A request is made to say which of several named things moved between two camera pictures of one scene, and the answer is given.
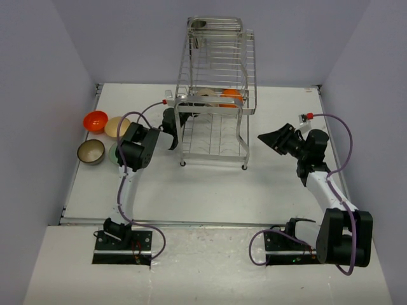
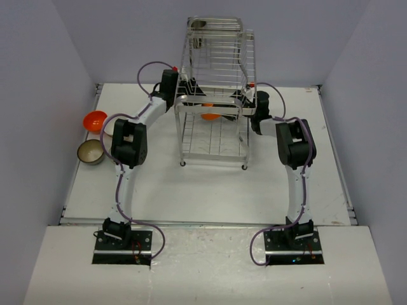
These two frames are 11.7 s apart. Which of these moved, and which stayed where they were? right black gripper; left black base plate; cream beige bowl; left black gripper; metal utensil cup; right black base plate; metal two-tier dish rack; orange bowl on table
Moved: left black gripper; right black gripper
Stayed: metal utensil cup; right black base plate; left black base plate; metal two-tier dish rack; orange bowl on table; cream beige bowl
